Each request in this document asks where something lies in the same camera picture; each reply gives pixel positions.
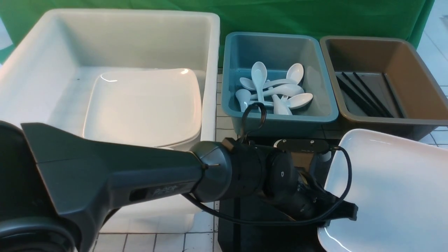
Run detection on white soup spoon front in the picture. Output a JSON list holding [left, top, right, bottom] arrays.
[[271, 94, 292, 116]]

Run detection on black chopstick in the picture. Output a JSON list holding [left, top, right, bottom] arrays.
[[336, 77, 378, 117], [382, 72, 405, 118], [341, 72, 394, 118]]

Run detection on white soup spoon long middle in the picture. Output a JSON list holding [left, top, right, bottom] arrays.
[[262, 84, 305, 97]]

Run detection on black chopstick left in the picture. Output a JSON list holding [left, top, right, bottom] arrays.
[[336, 77, 378, 117]]

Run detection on teal plastic bin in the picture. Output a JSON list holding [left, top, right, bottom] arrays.
[[221, 32, 339, 138]]

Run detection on lower white square plate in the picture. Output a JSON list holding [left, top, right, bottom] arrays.
[[157, 133, 201, 151]]

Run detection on brown plastic bin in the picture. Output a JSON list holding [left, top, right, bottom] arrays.
[[320, 36, 448, 141]]

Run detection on black chopstick middle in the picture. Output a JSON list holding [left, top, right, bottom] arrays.
[[341, 72, 394, 118]]

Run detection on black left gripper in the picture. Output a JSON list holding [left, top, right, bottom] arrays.
[[262, 139, 358, 228]]

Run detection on black chopstick right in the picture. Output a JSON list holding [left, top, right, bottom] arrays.
[[382, 72, 405, 118]]

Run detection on large white rice plate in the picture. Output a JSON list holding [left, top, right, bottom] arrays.
[[317, 129, 448, 252]]

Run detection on white ceramic soup spoon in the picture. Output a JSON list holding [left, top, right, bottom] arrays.
[[251, 62, 267, 105]]

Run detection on white soup spoon back left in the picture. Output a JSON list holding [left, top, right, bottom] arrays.
[[239, 78, 299, 91]]

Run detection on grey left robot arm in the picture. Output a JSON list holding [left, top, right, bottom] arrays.
[[1, 121, 358, 252]]

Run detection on top white square plate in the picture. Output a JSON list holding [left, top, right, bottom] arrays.
[[83, 68, 202, 147]]

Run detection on white soup spoon upper right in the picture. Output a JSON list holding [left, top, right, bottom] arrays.
[[286, 63, 304, 85]]

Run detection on white square plate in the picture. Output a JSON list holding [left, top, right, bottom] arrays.
[[157, 133, 201, 151], [83, 68, 202, 147]]

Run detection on black serving tray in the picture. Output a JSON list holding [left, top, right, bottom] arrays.
[[216, 136, 336, 252]]

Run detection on large white plastic tub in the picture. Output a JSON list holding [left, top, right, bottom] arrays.
[[0, 9, 220, 143]]

